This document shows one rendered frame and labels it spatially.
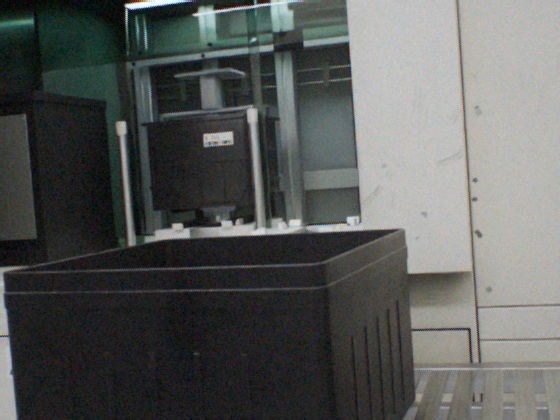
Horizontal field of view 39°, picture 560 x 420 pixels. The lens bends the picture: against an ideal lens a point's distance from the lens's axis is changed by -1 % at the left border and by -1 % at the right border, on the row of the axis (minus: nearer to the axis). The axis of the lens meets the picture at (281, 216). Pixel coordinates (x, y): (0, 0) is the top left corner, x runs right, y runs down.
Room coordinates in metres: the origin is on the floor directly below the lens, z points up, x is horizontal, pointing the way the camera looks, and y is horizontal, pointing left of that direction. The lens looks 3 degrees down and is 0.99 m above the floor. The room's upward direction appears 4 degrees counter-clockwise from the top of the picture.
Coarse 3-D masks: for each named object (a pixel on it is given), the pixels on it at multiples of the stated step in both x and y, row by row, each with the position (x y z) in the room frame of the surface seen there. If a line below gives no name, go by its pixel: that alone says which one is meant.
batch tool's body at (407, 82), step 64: (0, 0) 1.55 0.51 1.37; (64, 0) 1.64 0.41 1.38; (128, 0) 1.60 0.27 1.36; (192, 0) 1.56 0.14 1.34; (256, 0) 1.52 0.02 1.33; (320, 0) 1.49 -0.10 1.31; (384, 0) 0.91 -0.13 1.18; (448, 0) 0.89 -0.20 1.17; (0, 64) 1.53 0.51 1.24; (64, 64) 1.64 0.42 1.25; (128, 64) 1.60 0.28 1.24; (256, 64) 1.53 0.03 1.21; (384, 64) 0.91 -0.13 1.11; (448, 64) 0.89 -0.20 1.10; (0, 128) 1.39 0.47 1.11; (64, 128) 1.46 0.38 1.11; (128, 128) 1.60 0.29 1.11; (256, 128) 1.49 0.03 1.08; (384, 128) 0.91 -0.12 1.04; (448, 128) 0.89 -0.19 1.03; (0, 192) 1.39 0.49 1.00; (64, 192) 1.44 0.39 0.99; (128, 192) 1.56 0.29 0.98; (256, 192) 1.49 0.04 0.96; (384, 192) 0.91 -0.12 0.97; (448, 192) 0.89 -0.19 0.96; (0, 256) 1.39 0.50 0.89; (64, 256) 1.42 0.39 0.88; (448, 256) 0.89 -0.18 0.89; (0, 320) 1.12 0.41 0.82; (448, 320) 0.94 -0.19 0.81; (0, 384) 1.12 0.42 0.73
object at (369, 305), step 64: (128, 256) 0.81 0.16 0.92; (192, 256) 0.88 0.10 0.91; (256, 256) 0.85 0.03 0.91; (320, 256) 0.82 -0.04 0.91; (384, 256) 0.70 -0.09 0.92; (64, 320) 0.61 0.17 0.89; (128, 320) 0.59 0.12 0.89; (192, 320) 0.57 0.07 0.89; (256, 320) 0.55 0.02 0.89; (320, 320) 0.54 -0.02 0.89; (384, 320) 0.69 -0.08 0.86; (64, 384) 0.62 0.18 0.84; (128, 384) 0.59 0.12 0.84; (192, 384) 0.57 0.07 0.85; (256, 384) 0.56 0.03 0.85; (320, 384) 0.54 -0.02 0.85; (384, 384) 0.67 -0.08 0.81
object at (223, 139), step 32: (160, 128) 1.60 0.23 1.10; (192, 128) 1.58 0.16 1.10; (224, 128) 1.57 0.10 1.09; (160, 160) 1.60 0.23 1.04; (192, 160) 1.58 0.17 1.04; (224, 160) 1.57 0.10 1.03; (160, 192) 1.60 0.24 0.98; (192, 192) 1.59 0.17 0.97; (224, 192) 1.57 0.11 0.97; (192, 224) 1.65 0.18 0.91
